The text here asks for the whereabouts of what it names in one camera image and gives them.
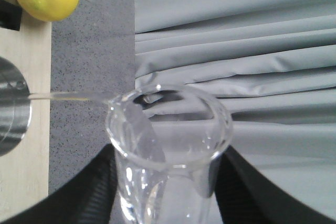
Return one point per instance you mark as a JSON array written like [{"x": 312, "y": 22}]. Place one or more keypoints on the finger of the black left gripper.
[{"x": 11, "y": 16}]

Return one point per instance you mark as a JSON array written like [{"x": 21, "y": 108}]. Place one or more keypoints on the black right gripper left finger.
[{"x": 87, "y": 198}]

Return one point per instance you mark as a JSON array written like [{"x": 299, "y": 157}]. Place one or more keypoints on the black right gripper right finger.
[{"x": 265, "y": 189}]

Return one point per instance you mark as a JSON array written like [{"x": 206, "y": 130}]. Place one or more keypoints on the steel double jigger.
[{"x": 15, "y": 106}]

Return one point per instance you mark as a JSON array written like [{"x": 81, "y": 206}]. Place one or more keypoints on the clear glass beaker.
[{"x": 168, "y": 140}]

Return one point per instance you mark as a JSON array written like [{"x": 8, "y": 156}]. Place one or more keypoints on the light wooden cutting board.
[{"x": 25, "y": 169}]

